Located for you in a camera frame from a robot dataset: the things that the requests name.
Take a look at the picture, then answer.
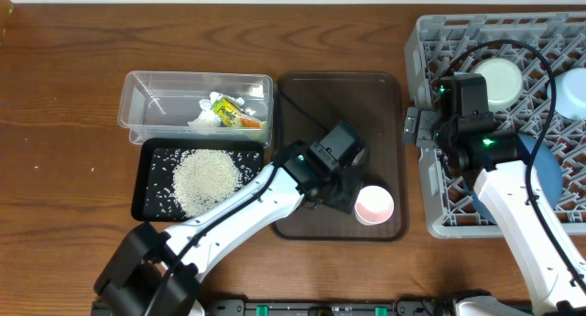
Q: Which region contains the pink and white cup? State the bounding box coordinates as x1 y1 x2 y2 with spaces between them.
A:
353 185 395 225

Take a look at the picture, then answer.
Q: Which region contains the mint green bowl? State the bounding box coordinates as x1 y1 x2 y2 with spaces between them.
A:
472 58 523 113

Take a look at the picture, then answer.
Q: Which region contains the green snack wrapper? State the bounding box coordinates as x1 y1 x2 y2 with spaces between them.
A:
212 98 266 128

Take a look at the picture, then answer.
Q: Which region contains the dark blue plate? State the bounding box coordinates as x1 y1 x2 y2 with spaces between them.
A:
465 145 563 224

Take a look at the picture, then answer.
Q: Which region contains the white tissue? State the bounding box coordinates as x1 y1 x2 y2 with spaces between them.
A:
188 92 249 128

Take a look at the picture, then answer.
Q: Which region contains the light blue bowl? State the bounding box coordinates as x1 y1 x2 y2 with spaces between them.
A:
554 68 586 120

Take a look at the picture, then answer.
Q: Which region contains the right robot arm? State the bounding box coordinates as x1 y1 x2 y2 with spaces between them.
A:
403 74 585 315

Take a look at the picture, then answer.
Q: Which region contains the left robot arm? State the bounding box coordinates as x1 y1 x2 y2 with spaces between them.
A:
93 122 366 315

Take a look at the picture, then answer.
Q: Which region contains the grey dishwasher rack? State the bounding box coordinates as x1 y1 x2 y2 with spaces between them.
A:
404 12 585 239

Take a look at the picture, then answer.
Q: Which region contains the brown serving tray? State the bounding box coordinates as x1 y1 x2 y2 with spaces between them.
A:
272 71 409 242

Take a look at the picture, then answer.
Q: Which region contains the pile of rice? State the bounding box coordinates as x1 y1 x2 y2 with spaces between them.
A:
172 149 242 217

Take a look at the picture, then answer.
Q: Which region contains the black rectangular tray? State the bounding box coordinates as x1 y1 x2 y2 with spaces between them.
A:
131 138 264 222

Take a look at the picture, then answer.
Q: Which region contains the clear plastic bin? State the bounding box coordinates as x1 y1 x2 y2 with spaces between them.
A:
118 71 274 147

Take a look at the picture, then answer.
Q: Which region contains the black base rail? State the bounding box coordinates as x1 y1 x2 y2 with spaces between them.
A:
205 300 450 316

